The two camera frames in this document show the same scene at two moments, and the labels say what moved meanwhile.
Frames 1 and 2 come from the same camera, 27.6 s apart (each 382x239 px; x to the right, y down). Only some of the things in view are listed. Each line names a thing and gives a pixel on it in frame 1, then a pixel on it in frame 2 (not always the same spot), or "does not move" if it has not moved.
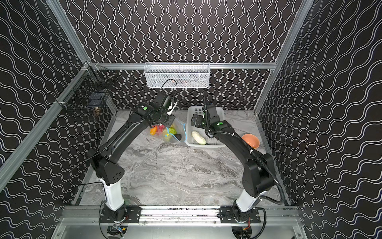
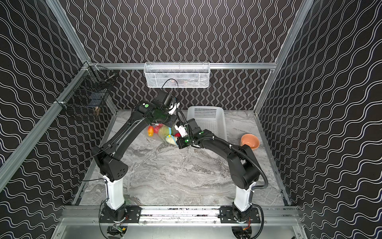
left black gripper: (168, 122) does not move
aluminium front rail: (182, 216) does not move
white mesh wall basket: (177, 74) does not move
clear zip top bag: (177, 132) does not move
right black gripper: (197, 121) to (181, 142)
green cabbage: (169, 137) to (163, 131)
